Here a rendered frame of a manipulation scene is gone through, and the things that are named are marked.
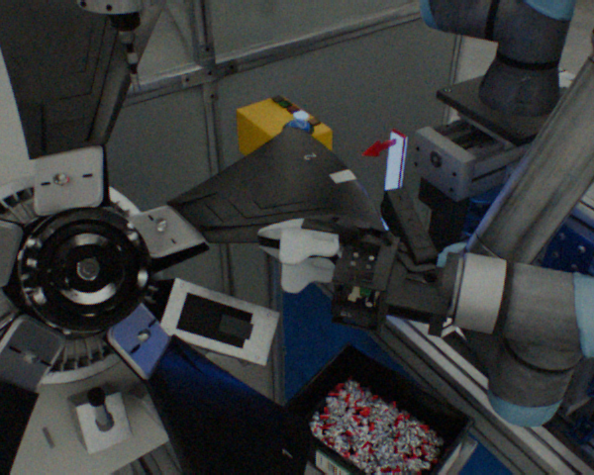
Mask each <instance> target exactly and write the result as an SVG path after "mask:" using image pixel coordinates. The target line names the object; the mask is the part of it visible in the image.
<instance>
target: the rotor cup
mask: <svg viewBox="0 0 594 475"><path fill-rule="evenodd" d="M20 250H21V251H22V252H21V256H20V258H19V259H18V255H19V252H20ZM84 258H93V259H95V260H97V261H98V262H99V263H100V266H101V272H100V274H99V276H98V277H97V278H95V279H92V280H84V279H82V278H81V277H80V276H79V275H78V274H77V270H76V269H77V264H78V263H79V261H81V260H82V259H84ZM150 281H151V258H150V253H149V248H148V246H147V243H146V241H145V240H144V238H143V236H142V235H141V233H140V232H139V231H138V230H137V228H136V227H135V226H134V225H133V224H132V222H130V221H129V220H128V219H127V218H125V217H124V216H122V215H120V214H119V213H117V212H114V211H112V210H109V209H105V208H101V207H96V206H75V207H70V208H66V209H63V210H60V211H58V212H56V213H54V214H52V215H50V216H48V217H42V215H37V216H35V217H33V218H32V219H30V220H29V221H27V222H26V225H25V228H24V231H23V235H22V238H21V241H20V245H19V248H18V251H17V254H16V258H15V261H14V264H13V267H12V270H11V274H10V278H9V281H8V284H7V286H6V287H1V289H2V293H3V296H4V299H5V302H6V304H7V306H8V307H9V309H10V311H11V312H12V313H13V315H14V316H15V314H16V313H17V311H20V312H22V313H24V314H25V315H27V316H29V317H31V318H33V319H35V320H37V321H38V322H40V323H42V324H44V325H46V326H47V327H49V328H51V329H53V330H55V331H57V332H58V333H61V334H63V335H64V336H66V338H65V340H79V339H85V338H90V337H93V336H95V335H98V334H100V333H103V332H105V331H107V330H108V329H110V328H112V327H115V326H116V325H118V324H120V323H122V322H123V321H125V320H126V319H127V318H128V317H129V316H131V315H132V314H133V313H134V312H135V311H136V309H137V308H138V307H139V306H140V304H141V303H142V302H143V300H144V298H145V296H146V294H147V292H148V289H149V284H150ZM46 323H48V324H50V325H52V326H54V327H55V328H53V327H51V326H49V325H47V324H46Z"/></svg>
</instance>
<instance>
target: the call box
mask: <svg viewBox="0 0 594 475"><path fill-rule="evenodd" d="M280 96H282V95H280ZM282 97H283V96H282ZM283 98H284V101H285V100H288V99H286V98H285V97H283ZM288 101H289V100H288ZM289 102H291V101H289ZM291 103H292V102H291ZM293 105H295V104H294V103H292V106H293ZM295 106H296V107H298V106H297V105H295ZM298 108H299V109H300V111H304V110H302V109H301V108H300V107H298ZM304 112H305V111H304ZM305 113H307V112H305ZM307 114H308V113H307ZM312 118H314V117H313V116H311V115H310V114H308V117H306V118H304V119H302V120H305V121H307V120H309V119H312ZM294 119H298V118H297V117H295V116H294V114H291V113H289V112H288V111H287V110H286V108H285V109H284V108H282V107H281V106H279V103H275V102H274V101H272V100H271V98H269V99H266V100H263V101H260V102H257V103H254V104H251V105H248V106H245V107H242V108H239V109H238V110H237V122H238V136H239V150H240V152H241V153H243V154H244V155H247V154H249V153H251V152H252V151H254V150H255V149H257V148H258V147H259V146H261V145H262V144H264V143H266V142H267V141H269V140H270V139H271V138H273V137H274V136H276V135H277V134H278V133H280V132H281V131H283V130H284V129H285V128H286V123H288V122H289V121H291V120H294ZM308 133H309V134H310V135H312V136H313V137H315V138H316V139H317V140H319V141H320V142H321V143H323V144H324V145H325V146H326V147H328V148H329V149H330V150H332V136H333V131H332V129H330V128H329V127H327V126H326V125H324V124H323V123H322V122H321V124H320V125H317V126H315V127H313V126H312V125H310V131H309V132H308Z"/></svg>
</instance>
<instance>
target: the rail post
mask: <svg viewBox="0 0 594 475"><path fill-rule="evenodd" d="M263 254H264V275H265V297H266V309H268V310H271V311H274V312H277V313H279V314H280V316H279V319H278V323H277V326H276V330H275V333H274V337H273V340H272V344H271V348H270V351H269V354H268V360H269V381H270V400H272V401H273V402H275V403H277V404H278V405H280V406H282V407H283V380H282V342H281V305H280V266H279V260H278V259H276V258H274V257H273V256H271V255H269V254H268V253H266V252H265V251H263Z"/></svg>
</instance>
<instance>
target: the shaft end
mask: <svg viewBox="0 0 594 475"><path fill-rule="evenodd" d="M76 270H77V274H78V275H79V276H80V277H81V278H82V279H84V280H92V279H95V278H97V277H98V276H99V274H100V272H101V266H100V263H99V262H98V261H97V260H95V259H93V258H84V259H82V260H81V261H79V263H78V264H77V269H76Z"/></svg>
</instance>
